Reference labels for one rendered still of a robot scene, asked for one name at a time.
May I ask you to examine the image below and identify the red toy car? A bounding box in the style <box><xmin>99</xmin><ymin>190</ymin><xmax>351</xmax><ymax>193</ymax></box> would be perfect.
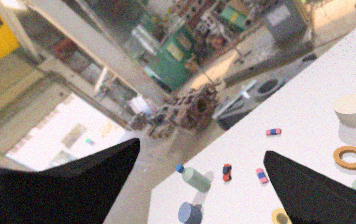
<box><xmin>223</xmin><ymin>164</ymin><xmax>232</xmax><ymax>182</ymax></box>

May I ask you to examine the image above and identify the pink and blue eraser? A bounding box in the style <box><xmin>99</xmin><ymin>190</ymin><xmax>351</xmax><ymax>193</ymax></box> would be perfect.
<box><xmin>255</xmin><ymin>168</ymin><xmax>269</xmax><ymax>184</ymax></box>
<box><xmin>265</xmin><ymin>128</ymin><xmax>281</xmax><ymax>136</ymax></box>

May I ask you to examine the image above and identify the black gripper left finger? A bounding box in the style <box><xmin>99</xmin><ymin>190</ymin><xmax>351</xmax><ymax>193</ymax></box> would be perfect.
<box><xmin>0</xmin><ymin>138</ymin><xmax>140</xmax><ymax>224</ymax></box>

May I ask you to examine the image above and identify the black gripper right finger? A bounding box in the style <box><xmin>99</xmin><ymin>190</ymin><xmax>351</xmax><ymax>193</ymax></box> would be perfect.
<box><xmin>263</xmin><ymin>151</ymin><xmax>356</xmax><ymax>224</ymax></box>

